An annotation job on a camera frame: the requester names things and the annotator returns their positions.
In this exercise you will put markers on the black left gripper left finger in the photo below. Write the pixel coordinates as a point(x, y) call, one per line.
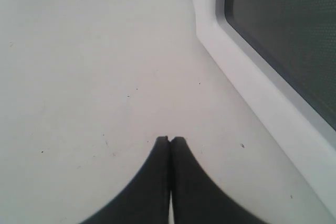
point(146, 198)

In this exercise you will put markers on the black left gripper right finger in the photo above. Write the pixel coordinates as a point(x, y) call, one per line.
point(195, 197)

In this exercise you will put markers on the white microwave door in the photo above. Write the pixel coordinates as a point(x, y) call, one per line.
point(280, 56)

